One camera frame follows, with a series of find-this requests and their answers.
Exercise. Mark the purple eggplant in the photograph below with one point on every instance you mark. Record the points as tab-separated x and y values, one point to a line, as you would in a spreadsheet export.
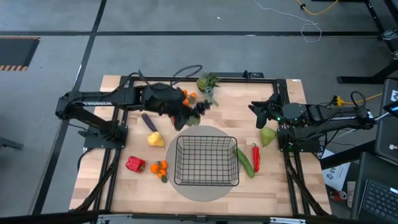
149	122

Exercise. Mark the green succulent plant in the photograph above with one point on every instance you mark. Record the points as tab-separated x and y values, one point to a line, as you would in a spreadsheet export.
205	83

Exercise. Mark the green cucumber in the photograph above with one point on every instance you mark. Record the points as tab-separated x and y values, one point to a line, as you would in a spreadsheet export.
245	163

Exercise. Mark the red drink can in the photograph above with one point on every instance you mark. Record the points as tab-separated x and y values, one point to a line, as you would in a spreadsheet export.
338	195

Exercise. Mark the black hazard-striped floor mat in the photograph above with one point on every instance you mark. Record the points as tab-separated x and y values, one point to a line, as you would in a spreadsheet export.
15	51

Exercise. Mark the round grey mat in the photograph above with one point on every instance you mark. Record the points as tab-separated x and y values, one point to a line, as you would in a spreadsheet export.
202	193

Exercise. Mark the loose dark green leaf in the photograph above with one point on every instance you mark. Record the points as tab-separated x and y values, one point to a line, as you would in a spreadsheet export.
164	179

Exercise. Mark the red bell pepper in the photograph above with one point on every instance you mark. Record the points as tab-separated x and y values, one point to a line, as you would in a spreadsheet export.
135	164

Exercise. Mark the black desk leg frame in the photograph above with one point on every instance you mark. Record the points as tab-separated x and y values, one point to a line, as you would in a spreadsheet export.
376	76

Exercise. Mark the grey furniture foot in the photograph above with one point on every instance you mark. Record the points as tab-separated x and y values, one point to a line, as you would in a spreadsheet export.
11	143

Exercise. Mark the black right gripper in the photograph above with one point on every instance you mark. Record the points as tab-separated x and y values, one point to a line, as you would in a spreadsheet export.
276	107

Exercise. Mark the green pear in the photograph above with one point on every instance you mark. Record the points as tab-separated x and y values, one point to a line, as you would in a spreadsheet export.
267	136

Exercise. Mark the black phone with lit screen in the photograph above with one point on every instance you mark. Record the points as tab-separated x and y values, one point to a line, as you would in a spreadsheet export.
392	108

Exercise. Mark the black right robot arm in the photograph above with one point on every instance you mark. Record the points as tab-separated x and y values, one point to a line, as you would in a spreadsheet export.
335	118

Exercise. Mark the white printed paper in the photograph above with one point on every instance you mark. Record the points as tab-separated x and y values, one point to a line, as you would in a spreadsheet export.
337	174

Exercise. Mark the dark purple grape bunch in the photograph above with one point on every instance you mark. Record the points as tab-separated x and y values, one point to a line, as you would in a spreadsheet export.
203	109

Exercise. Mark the black bar with silver brackets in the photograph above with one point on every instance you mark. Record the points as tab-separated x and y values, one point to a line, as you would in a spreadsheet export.
199	218

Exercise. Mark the black aluminium table frame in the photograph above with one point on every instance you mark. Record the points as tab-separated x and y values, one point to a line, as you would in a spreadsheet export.
217	80

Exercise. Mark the yellow pear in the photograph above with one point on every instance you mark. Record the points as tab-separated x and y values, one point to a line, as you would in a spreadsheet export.
155	140

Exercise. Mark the dark laptop with stickers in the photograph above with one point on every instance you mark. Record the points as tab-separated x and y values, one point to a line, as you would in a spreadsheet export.
387	137

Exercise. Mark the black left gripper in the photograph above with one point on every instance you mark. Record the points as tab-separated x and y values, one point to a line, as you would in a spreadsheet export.
161	98

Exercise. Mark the black laptop keyboard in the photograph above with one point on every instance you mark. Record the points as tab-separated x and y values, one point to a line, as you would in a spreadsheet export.
377	199

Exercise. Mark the red chili pepper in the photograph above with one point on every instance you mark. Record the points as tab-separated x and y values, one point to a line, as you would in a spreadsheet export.
256	158

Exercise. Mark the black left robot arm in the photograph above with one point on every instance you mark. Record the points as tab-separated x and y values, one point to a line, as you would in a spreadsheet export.
102	103

